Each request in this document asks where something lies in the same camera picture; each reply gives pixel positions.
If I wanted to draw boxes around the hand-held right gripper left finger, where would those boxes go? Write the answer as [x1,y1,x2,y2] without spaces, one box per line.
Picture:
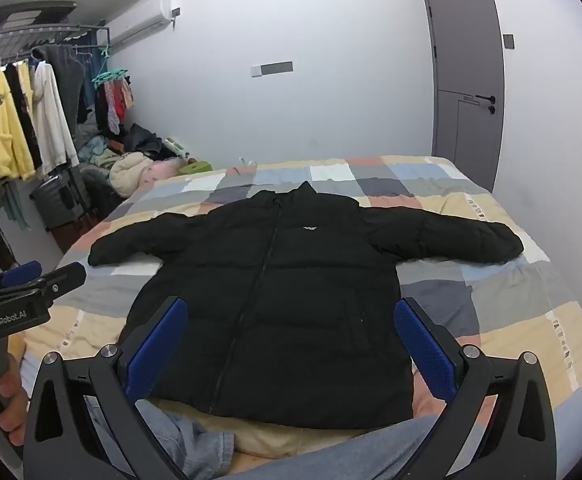
[22,296,192,480]

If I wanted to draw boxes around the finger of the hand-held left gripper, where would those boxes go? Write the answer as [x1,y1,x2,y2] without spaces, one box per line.
[18,261,88,307]
[0,260,42,293]

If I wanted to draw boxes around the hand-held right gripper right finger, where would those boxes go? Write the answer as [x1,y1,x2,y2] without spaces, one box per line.
[393,296,558,480]

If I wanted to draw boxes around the black puffer jacket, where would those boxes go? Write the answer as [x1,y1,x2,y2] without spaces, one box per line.
[88,180,525,431]

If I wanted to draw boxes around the grey clothes drying rack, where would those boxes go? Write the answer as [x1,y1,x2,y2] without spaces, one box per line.
[0,22,112,77]

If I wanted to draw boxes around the person's left hand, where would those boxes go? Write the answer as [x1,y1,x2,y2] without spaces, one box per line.
[0,350,30,448]

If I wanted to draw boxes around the dark suitcase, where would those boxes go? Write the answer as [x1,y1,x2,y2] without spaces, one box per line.
[30,167,92,233]

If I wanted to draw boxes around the person's blue jeans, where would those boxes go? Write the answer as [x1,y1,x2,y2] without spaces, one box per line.
[136,400,442,480]

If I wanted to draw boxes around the plaid patchwork quilt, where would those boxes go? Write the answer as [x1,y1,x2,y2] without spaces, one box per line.
[21,155,582,461]

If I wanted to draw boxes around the cream fleece garment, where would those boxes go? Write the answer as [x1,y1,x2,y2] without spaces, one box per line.
[108,152,154,197]

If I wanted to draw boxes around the yellow fleece hoodie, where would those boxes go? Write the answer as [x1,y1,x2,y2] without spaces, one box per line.
[0,62,36,181]

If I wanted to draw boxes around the pink cloth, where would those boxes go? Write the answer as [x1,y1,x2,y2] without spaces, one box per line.
[141,160,182,183]

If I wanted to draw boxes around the white hoodie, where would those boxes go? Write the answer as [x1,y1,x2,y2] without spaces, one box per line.
[31,60,79,176]

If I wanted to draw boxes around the black striped garment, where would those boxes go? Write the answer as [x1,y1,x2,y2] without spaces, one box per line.
[6,62,44,171]

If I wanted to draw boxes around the black garment pile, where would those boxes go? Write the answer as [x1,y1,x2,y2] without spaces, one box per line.
[123,122,172,157]

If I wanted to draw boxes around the white power strip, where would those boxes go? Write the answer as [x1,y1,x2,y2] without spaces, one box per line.
[163,135,189,158]

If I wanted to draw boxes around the hanging small colourful garments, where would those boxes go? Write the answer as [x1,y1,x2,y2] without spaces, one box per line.
[93,77,136,136]

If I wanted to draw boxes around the grey hanging garment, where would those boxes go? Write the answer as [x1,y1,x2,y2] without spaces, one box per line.
[33,44,88,128]

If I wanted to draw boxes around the teal clip hanger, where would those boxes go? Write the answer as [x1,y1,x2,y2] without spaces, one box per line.
[91,67,129,86]

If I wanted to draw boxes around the white air conditioner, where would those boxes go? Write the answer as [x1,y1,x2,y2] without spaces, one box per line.
[108,0,182,43]

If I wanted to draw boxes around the grey door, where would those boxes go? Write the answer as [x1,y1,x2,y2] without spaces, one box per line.
[421,0,506,193]

